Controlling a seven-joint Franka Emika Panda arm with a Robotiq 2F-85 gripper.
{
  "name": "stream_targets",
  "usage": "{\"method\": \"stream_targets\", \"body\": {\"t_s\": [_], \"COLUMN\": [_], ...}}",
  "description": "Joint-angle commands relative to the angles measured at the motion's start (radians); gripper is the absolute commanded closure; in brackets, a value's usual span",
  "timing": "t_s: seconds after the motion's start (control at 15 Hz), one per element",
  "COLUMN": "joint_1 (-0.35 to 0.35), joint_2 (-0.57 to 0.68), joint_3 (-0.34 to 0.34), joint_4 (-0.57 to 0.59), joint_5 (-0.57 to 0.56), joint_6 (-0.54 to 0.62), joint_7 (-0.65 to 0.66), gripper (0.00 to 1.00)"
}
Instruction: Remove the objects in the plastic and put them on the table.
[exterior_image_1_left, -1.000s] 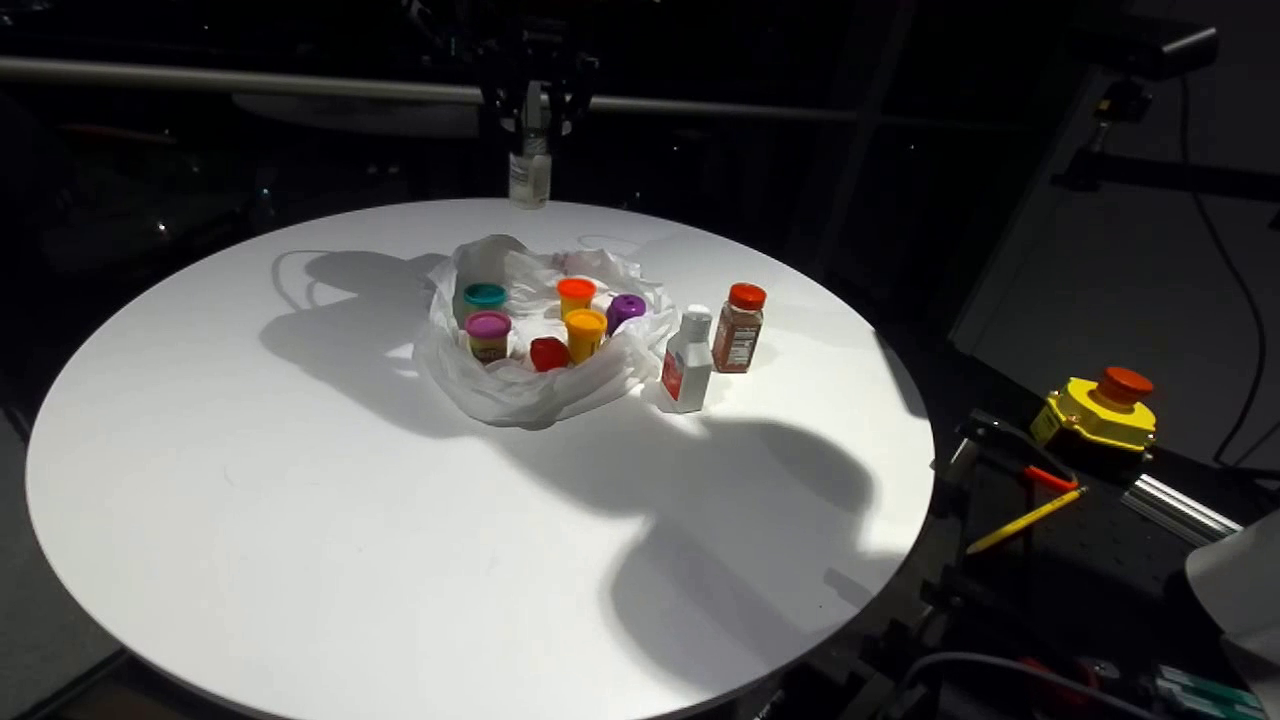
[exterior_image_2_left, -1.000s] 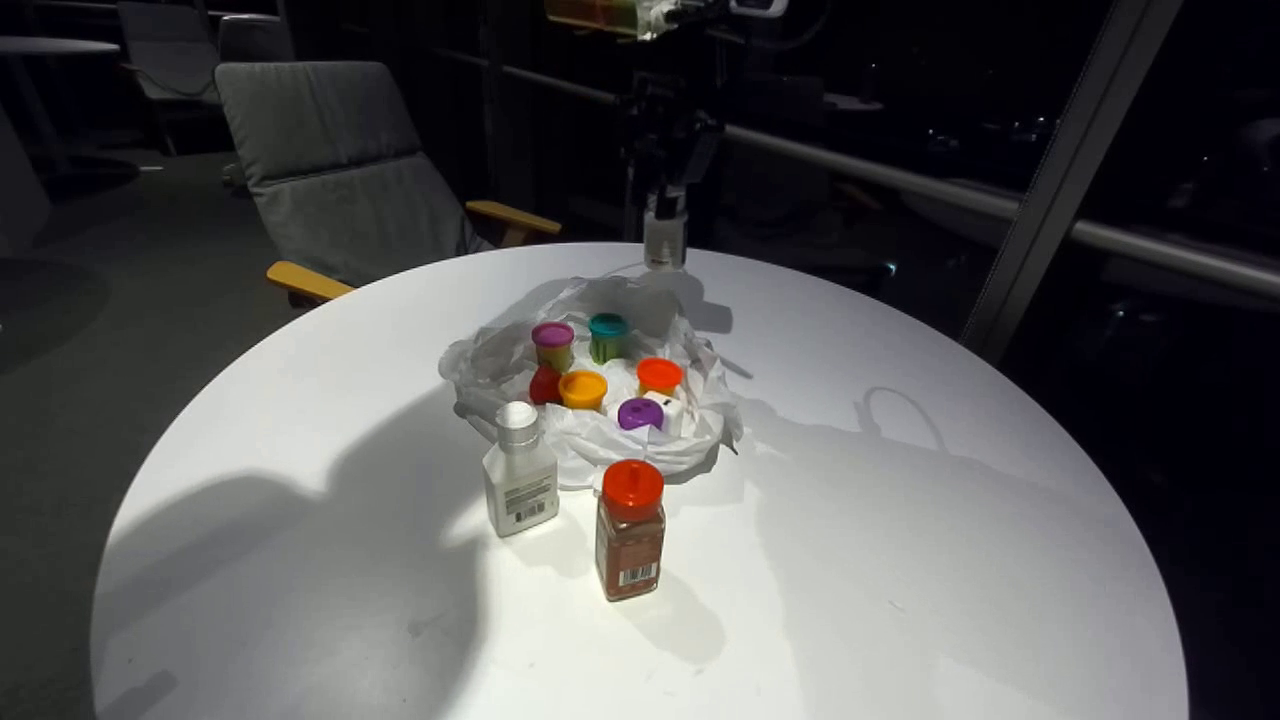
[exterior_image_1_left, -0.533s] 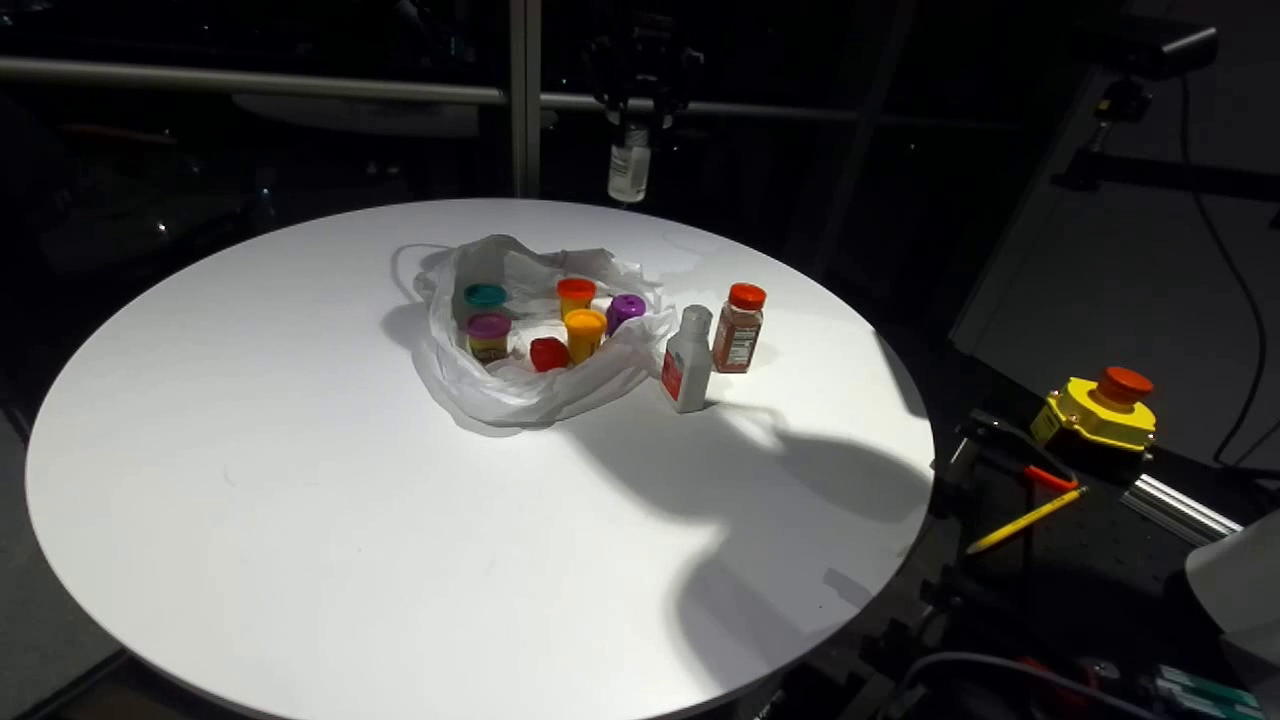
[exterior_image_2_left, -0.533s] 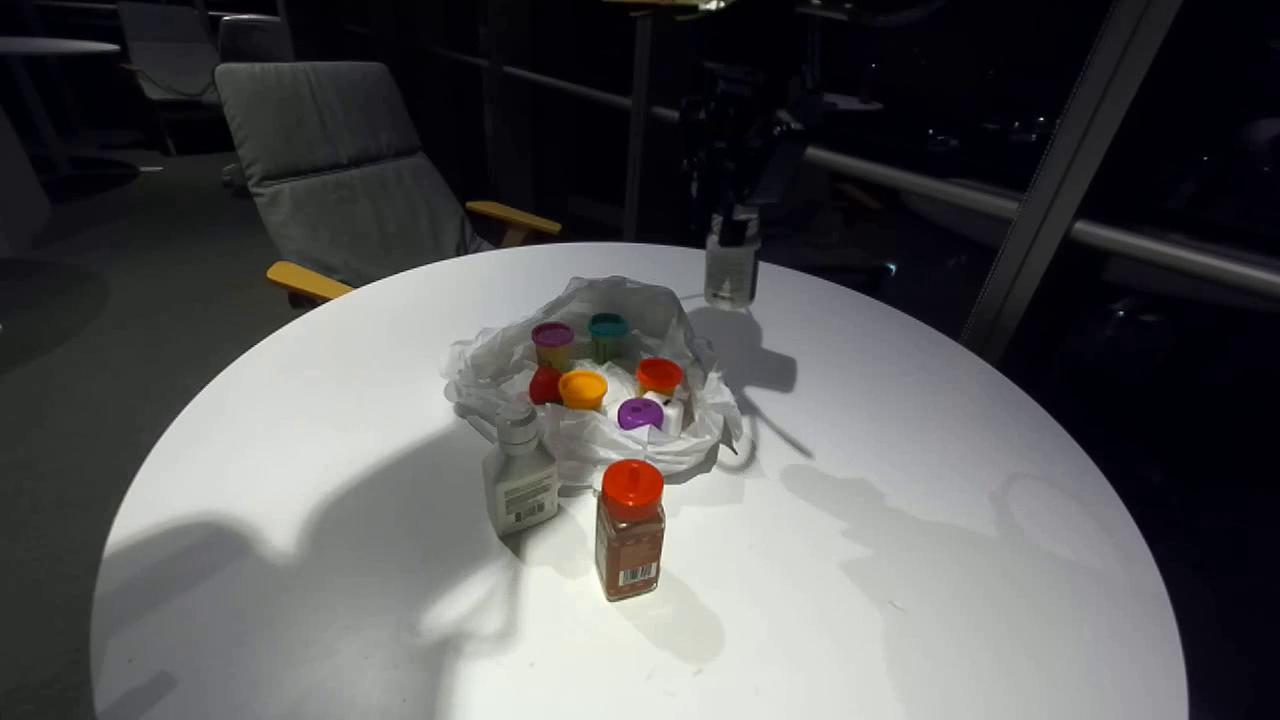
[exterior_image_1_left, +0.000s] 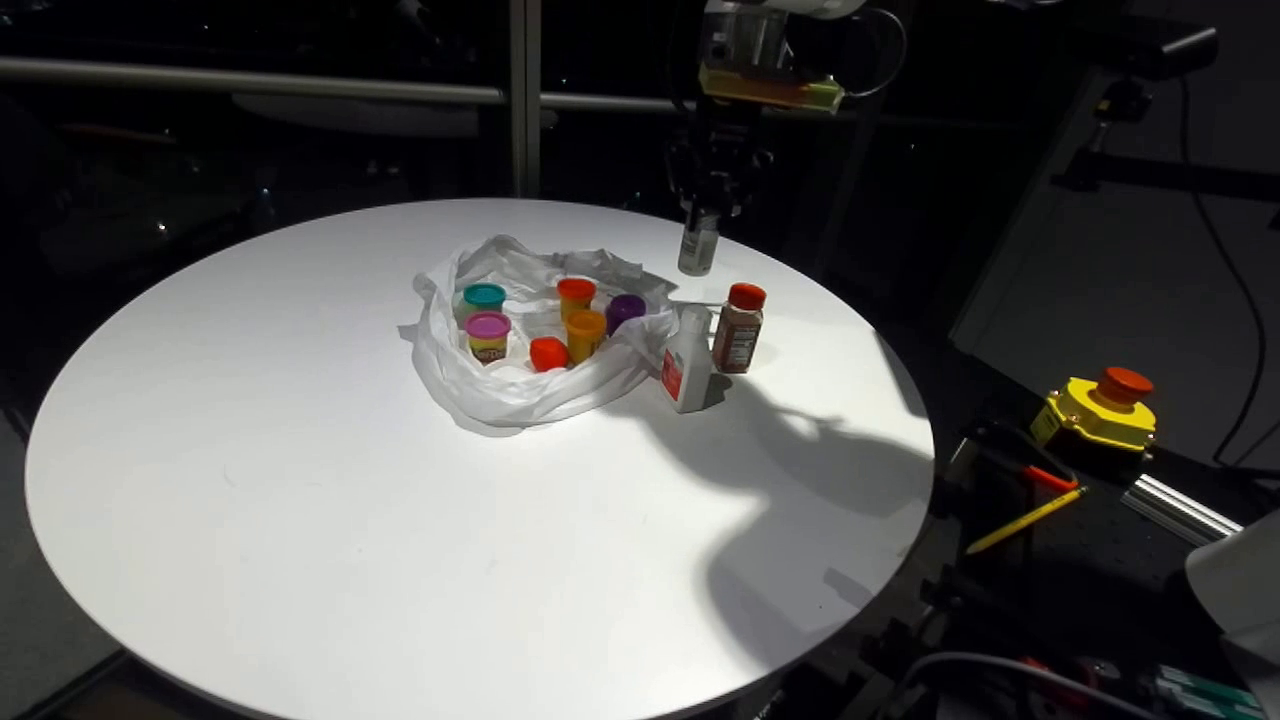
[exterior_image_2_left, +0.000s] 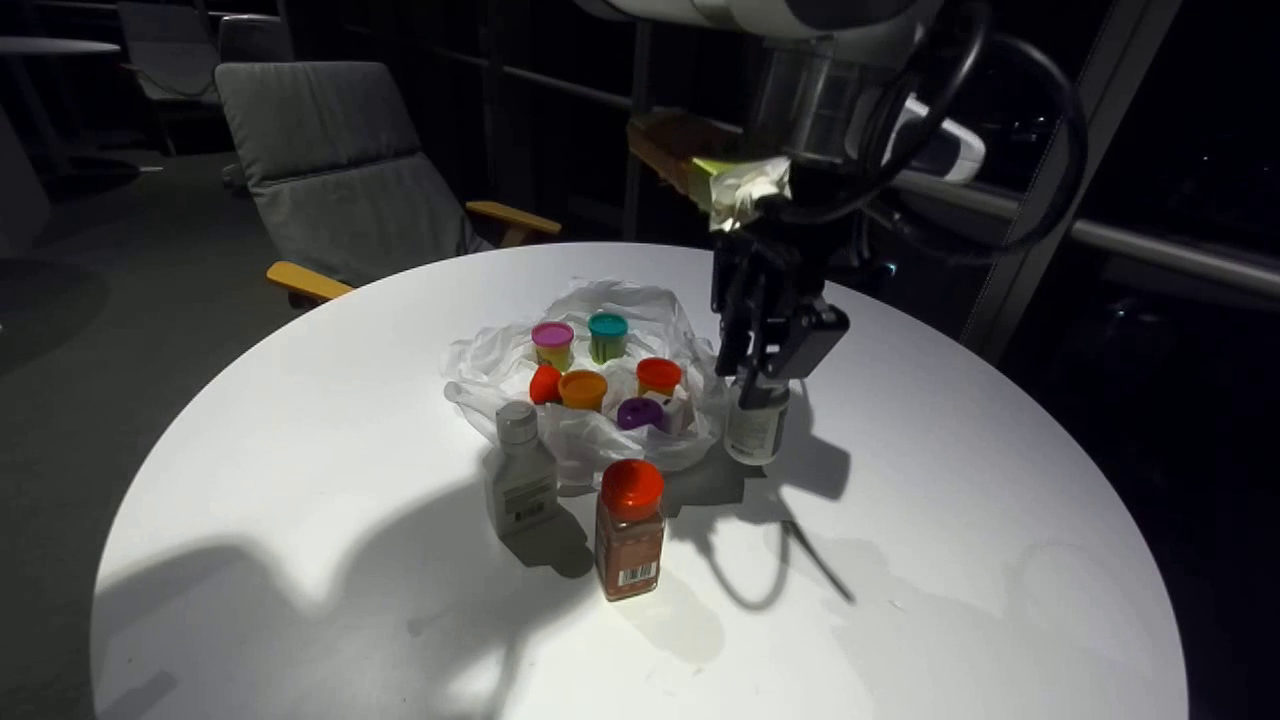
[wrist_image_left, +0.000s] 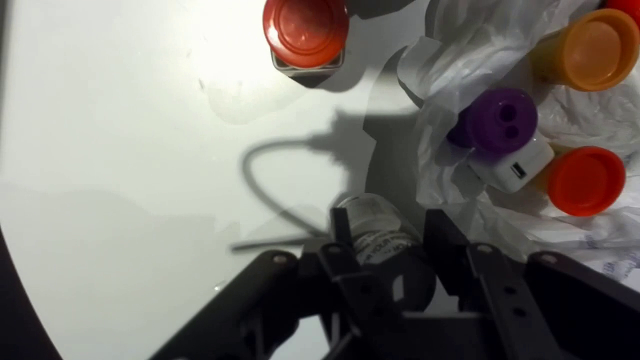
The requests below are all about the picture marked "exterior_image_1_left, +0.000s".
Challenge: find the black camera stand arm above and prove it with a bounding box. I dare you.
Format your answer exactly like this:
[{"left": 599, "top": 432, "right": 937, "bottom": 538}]
[{"left": 1052, "top": 73, "right": 1280, "bottom": 207}]

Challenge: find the round white pill bottle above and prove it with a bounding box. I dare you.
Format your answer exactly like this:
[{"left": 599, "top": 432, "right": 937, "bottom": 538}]
[{"left": 675, "top": 207, "right": 723, "bottom": 280}]

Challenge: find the translucent white plastic bag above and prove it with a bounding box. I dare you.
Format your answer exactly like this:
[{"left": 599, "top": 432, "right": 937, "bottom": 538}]
[{"left": 397, "top": 230, "right": 687, "bottom": 435}]

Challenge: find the aluminium profile bar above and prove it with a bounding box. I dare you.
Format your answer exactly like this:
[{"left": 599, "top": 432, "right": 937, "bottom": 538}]
[{"left": 1121, "top": 471, "right": 1250, "bottom": 543}]

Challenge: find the thin black hanging cable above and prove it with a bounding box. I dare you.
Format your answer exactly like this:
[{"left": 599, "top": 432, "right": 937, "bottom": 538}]
[{"left": 1175, "top": 73, "right": 1280, "bottom": 469}]

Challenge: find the grey horizontal window rail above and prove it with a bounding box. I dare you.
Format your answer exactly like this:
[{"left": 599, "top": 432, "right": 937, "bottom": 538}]
[{"left": 0, "top": 51, "right": 697, "bottom": 126}]

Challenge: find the grey cable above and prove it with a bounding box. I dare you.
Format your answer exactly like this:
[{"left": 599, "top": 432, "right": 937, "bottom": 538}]
[{"left": 893, "top": 646, "right": 1163, "bottom": 720}]

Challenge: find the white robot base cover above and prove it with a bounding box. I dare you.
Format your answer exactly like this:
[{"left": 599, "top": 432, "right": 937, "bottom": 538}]
[{"left": 1181, "top": 510, "right": 1280, "bottom": 664}]

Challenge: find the yellow emergency stop button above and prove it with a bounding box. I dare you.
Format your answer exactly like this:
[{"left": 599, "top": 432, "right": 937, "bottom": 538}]
[{"left": 1027, "top": 362, "right": 1159, "bottom": 455}]

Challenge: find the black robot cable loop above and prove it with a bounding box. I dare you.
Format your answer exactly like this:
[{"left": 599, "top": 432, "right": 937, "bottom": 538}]
[{"left": 854, "top": 2, "right": 917, "bottom": 99}]

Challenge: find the teal-lid dough tub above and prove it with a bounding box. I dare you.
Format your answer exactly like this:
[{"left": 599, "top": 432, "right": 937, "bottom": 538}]
[{"left": 461, "top": 280, "right": 513, "bottom": 315}]

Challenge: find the red-lid spice bottle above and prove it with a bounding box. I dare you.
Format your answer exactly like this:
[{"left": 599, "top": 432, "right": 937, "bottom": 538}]
[{"left": 710, "top": 280, "right": 773, "bottom": 378}]

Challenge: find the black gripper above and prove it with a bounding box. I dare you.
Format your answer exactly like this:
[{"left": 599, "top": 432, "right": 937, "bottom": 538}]
[{"left": 666, "top": 111, "right": 780, "bottom": 241}]

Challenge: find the yellow pencil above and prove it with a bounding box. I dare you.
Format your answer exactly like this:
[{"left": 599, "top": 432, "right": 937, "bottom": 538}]
[{"left": 960, "top": 482, "right": 1094, "bottom": 558}]

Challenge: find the teal-handled tool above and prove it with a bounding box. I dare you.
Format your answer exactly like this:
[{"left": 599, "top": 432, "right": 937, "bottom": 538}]
[{"left": 1153, "top": 664, "right": 1274, "bottom": 720}]

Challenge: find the orange-lid yellow dough tub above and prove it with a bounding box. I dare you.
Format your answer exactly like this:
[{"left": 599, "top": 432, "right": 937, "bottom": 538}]
[{"left": 556, "top": 277, "right": 599, "bottom": 319}]

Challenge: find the red-handled tool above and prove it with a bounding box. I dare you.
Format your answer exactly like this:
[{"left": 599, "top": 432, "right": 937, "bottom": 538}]
[{"left": 1016, "top": 455, "right": 1087, "bottom": 496}]

